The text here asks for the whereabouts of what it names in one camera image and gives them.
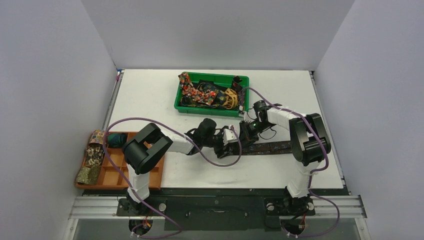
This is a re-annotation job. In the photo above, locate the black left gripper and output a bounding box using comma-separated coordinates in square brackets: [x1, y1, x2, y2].
[202, 127, 232, 158]

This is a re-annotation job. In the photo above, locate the dark brown blue-patterned tie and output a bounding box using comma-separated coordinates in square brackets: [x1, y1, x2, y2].
[222, 141, 292, 156]

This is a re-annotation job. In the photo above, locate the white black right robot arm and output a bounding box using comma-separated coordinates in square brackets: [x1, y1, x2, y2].
[239, 104, 331, 214]

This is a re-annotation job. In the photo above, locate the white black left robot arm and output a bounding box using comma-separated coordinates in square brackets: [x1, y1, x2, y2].
[122, 118, 241, 215]

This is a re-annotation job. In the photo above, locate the yellow patterned tie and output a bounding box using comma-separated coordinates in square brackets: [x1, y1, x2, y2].
[222, 88, 239, 110]

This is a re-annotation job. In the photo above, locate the red floral patterned tie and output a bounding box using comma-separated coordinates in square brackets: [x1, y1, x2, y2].
[178, 72, 219, 106]

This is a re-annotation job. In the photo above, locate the dark navy patterned tie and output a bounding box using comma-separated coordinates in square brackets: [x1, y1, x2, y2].
[178, 72, 245, 111]

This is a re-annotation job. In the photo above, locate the green plastic bin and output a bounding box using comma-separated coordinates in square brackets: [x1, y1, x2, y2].
[174, 71, 250, 117]

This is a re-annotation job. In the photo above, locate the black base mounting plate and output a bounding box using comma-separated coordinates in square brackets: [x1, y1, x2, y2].
[116, 188, 316, 232]

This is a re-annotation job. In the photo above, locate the dark teal rolled tie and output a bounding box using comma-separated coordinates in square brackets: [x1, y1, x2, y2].
[105, 132, 128, 149]

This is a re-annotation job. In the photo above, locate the colourful rolled tie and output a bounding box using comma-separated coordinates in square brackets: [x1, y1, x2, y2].
[87, 130, 105, 147]

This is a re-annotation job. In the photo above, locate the brown floral rolled tie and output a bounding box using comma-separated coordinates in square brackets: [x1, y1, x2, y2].
[85, 144, 105, 167]

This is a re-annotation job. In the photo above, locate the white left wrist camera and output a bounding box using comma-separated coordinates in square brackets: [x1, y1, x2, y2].
[223, 128, 238, 146]

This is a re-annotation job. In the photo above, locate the aluminium frame rail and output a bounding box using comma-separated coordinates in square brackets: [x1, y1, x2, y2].
[68, 195, 367, 219]

